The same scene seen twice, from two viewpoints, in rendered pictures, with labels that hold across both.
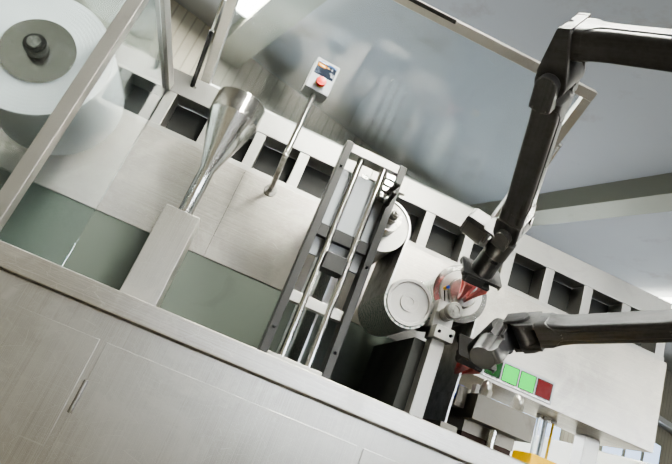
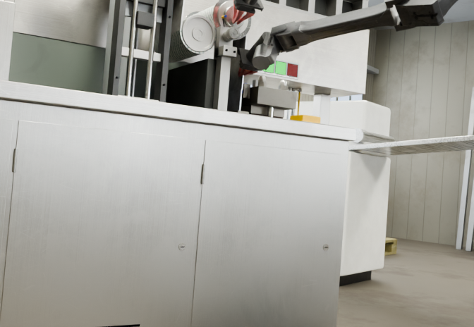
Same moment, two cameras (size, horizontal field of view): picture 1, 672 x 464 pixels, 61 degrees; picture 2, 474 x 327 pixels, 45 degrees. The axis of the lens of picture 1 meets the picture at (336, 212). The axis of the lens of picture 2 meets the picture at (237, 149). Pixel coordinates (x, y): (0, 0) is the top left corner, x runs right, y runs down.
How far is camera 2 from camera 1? 52 cm
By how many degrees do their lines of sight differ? 29
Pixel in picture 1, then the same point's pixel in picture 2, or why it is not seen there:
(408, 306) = (199, 36)
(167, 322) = (58, 95)
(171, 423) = (82, 159)
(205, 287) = (22, 57)
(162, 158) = not seen: outside the picture
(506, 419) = (278, 98)
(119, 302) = (19, 90)
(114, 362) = (29, 132)
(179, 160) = not seen: outside the picture
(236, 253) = (38, 22)
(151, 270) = not seen: outside the picture
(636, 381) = (350, 48)
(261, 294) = (70, 51)
